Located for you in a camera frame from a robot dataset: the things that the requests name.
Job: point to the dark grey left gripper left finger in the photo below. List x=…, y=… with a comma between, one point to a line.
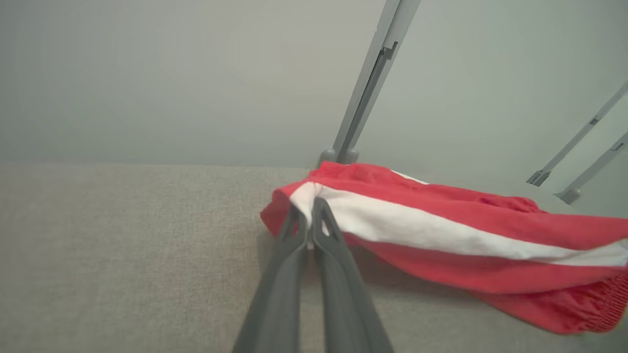
x=274, y=314

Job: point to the red jersey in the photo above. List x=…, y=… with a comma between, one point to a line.
x=441, y=206

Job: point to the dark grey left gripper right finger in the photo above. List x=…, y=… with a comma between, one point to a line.
x=348, y=314

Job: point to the grey partition post with bumpers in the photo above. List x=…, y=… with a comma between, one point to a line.
x=365, y=88

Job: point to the grey fabric sofa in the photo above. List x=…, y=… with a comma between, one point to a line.
x=122, y=255

